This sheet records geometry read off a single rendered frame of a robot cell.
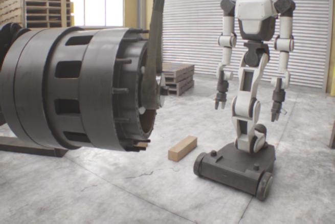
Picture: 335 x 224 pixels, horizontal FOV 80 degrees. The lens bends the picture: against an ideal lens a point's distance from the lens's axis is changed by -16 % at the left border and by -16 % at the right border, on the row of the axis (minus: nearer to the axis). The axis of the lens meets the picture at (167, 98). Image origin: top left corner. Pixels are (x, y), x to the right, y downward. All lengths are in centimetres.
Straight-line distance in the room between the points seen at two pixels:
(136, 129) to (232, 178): 103
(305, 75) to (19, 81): 571
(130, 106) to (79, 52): 26
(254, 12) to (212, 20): 493
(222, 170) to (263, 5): 116
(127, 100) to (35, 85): 34
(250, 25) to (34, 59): 131
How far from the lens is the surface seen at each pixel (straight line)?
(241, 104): 163
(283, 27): 165
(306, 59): 595
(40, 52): 93
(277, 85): 159
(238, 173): 169
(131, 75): 80
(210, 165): 178
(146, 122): 109
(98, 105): 78
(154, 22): 89
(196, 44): 673
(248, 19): 166
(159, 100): 92
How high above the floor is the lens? 106
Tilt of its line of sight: 14 degrees down
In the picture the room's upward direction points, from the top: straight up
